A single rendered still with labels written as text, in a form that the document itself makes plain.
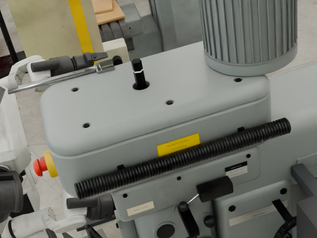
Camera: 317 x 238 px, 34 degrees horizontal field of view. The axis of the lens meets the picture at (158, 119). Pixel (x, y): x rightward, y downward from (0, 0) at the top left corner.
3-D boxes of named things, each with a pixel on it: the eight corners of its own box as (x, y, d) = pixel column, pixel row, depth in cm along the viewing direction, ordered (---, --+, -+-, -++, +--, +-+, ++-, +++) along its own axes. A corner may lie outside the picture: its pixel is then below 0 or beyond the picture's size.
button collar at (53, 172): (53, 183, 114) (45, 162, 110) (49, 166, 119) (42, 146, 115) (62, 180, 114) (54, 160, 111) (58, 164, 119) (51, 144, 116)
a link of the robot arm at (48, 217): (89, 225, 170) (51, 237, 171) (84, 199, 174) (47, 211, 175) (82, 220, 164) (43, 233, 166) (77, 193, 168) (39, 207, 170)
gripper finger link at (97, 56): (108, 59, 196) (93, 61, 193) (105, 51, 197) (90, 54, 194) (109, 56, 195) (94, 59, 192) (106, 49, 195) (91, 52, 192)
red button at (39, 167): (37, 181, 114) (32, 167, 111) (36, 170, 117) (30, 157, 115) (52, 176, 114) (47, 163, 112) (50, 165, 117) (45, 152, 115)
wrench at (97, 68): (8, 97, 115) (7, 94, 115) (8, 88, 118) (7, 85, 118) (115, 69, 117) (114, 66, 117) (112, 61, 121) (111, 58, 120)
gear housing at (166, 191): (121, 227, 114) (112, 194, 108) (100, 161, 133) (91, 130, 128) (262, 181, 118) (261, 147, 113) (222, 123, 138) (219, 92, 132)
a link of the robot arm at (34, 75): (61, 89, 194) (32, 95, 189) (52, 63, 197) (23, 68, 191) (69, 75, 185) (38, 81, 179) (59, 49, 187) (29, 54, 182)
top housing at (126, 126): (68, 211, 106) (45, 151, 97) (53, 139, 127) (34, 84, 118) (279, 143, 113) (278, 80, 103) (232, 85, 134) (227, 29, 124)
